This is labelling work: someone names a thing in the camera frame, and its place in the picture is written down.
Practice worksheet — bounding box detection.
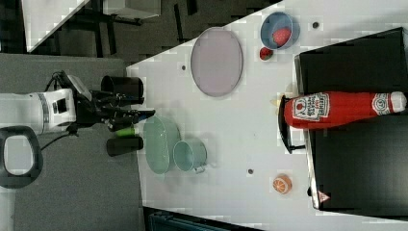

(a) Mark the orange slice toy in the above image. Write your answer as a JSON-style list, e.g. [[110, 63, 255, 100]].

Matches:
[[272, 174, 293, 194]]

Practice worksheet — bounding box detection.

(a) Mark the blue bowl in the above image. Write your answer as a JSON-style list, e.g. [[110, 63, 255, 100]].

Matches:
[[260, 12, 300, 50]]

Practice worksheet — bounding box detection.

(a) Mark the strawberry in bowl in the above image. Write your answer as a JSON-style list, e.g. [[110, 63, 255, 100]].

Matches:
[[272, 28, 292, 47]]

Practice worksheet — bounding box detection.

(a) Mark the black oven door handle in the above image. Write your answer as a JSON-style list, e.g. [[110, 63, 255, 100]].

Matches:
[[278, 95, 306, 154]]

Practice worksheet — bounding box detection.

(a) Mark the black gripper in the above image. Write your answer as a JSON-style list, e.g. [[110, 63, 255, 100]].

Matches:
[[67, 75, 156, 131]]

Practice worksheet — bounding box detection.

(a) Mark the black cylinder post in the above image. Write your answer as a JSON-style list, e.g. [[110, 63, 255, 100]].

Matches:
[[106, 137, 143, 157], [101, 76, 144, 96]]

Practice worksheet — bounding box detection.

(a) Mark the lower black cylinder post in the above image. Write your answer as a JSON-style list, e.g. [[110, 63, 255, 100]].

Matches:
[[106, 137, 143, 157]]

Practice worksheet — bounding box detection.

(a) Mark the blue crate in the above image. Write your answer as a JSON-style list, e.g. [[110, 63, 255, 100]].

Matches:
[[147, 210, 258, 231]]

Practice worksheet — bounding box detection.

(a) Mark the white side table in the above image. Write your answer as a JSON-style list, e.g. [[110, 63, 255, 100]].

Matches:
[[21, 0, 89, 53]]

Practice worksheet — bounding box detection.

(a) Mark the strawberry on table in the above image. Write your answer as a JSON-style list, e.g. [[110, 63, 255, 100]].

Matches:
[[259, 47, 273, 61]]

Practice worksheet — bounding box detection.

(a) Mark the upper black cylinder post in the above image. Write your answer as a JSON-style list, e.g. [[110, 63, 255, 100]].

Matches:
[[101, 76, 144, 96]]

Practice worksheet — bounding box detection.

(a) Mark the green marker object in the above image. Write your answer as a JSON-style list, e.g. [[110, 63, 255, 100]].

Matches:
[[115, 127, 140, 138]]

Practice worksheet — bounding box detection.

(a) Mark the peeled banana toy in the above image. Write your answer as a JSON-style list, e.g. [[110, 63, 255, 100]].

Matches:
[[270, 93, 284, 115]]

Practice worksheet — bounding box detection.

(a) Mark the red ketchup bottle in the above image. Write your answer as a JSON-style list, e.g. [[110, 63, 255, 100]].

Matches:
[[284, 91, 407, 130]]

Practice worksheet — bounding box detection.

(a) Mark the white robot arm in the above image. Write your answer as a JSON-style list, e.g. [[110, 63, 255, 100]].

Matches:
[[1, 71, 155, 189]]

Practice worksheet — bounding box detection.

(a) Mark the green cup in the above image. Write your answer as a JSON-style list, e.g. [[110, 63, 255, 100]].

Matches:
[[173, 138, 207, 174]]

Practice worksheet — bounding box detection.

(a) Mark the grey round plate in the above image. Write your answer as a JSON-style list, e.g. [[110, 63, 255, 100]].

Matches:
[[191, 27, 243, 97]]

